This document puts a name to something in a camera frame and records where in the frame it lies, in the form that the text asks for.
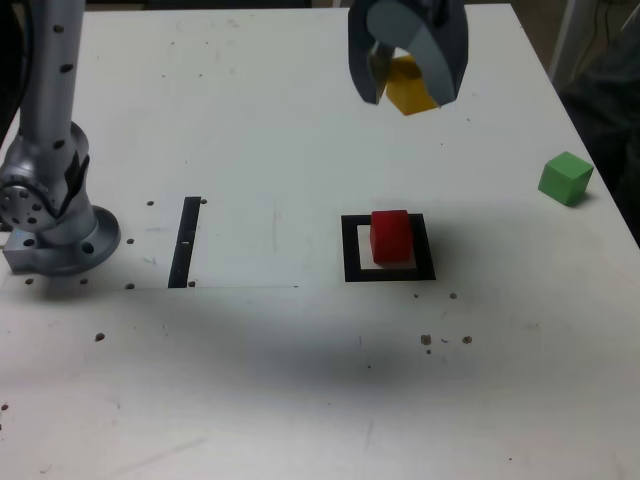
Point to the yellow cube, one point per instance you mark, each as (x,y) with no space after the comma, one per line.
(407,91)

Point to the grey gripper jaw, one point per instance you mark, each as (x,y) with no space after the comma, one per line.
(362,60)
(430,45)

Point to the white post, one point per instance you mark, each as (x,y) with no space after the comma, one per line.
(567,35)

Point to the green cube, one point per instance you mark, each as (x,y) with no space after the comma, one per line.
(565,177)

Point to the black tape strip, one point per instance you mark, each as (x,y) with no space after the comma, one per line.
(184,240)

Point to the black tape square outline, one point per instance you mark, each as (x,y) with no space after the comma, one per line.
(350,250)

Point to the red cube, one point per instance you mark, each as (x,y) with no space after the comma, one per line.
(391,240)

